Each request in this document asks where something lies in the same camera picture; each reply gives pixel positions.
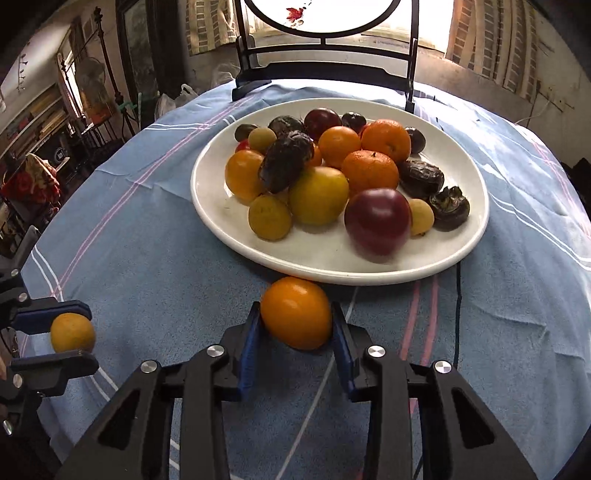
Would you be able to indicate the large dark red plum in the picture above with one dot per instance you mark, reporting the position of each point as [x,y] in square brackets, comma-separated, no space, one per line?
[377,221]

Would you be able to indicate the red patterned cloth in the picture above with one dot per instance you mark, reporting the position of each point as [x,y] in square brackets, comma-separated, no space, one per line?
[32,177]

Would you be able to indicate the yellow green fruit with stem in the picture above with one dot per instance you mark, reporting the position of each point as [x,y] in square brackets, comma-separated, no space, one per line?
[421,217]

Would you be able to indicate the large wrinkled passion fruit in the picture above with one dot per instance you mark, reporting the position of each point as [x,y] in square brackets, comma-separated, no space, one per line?
[286,161]

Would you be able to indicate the dark wooden cabinet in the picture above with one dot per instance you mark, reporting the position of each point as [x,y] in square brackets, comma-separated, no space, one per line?
[138,60]

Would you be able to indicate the dark cloth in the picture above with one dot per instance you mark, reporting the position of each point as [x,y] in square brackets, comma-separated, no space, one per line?
[582,168]

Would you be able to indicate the large textured orange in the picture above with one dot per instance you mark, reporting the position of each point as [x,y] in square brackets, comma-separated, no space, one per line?
[370,171]

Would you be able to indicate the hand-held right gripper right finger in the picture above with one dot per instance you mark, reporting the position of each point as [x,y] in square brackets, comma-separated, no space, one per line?
[344,357]

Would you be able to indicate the yellow orange citrus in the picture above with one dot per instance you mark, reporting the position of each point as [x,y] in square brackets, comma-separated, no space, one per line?
[242,175]

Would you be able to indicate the wrinkled dark passion fruit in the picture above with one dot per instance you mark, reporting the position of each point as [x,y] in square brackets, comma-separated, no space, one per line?
[420,177]

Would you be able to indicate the plaid curtain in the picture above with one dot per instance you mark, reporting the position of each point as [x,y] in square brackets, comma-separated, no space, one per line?
[212,27]
[494,41]

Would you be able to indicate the orange mandarin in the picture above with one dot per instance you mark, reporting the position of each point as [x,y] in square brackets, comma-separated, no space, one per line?
[385,141]

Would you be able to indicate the small orange citrus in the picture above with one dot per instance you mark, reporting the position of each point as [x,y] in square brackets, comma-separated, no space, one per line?
[316,157]
[339,146]

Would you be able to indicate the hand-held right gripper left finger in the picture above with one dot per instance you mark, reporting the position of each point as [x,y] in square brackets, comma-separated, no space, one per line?
[247,357]

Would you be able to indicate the dark brown mangosteen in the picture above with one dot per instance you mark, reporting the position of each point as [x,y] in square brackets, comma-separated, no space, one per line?
[450,208]

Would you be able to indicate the blue striped tablecloth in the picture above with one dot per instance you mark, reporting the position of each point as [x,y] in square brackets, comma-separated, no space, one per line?
[161,258]

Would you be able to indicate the small dark plum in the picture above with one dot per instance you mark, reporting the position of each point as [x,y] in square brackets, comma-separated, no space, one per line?
[244,132]
[285,124]

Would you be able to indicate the black iron rack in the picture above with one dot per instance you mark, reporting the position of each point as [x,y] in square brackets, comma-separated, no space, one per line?
[99,55]

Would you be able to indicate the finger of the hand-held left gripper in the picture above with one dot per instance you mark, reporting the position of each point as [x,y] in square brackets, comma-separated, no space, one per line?
[46,314]
[51,371]

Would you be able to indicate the black chair with round panel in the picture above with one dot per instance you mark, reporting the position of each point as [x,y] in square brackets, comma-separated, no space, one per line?
[323,74]

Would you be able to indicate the wall shelf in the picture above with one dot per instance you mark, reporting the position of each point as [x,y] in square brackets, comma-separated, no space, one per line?
[41,113]

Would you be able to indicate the dark purple plum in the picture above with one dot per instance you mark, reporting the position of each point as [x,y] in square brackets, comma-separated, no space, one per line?
[415,140]
[353,121]

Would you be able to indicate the white plastic bag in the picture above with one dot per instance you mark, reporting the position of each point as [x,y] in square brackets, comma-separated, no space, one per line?
[164,105]
[187,95]

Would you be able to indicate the small yellow green fruit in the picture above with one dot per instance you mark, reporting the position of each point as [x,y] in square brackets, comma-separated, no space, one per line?
[262,140]

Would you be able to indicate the white oval plate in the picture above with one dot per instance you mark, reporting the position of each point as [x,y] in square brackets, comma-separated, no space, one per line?
[323,258]

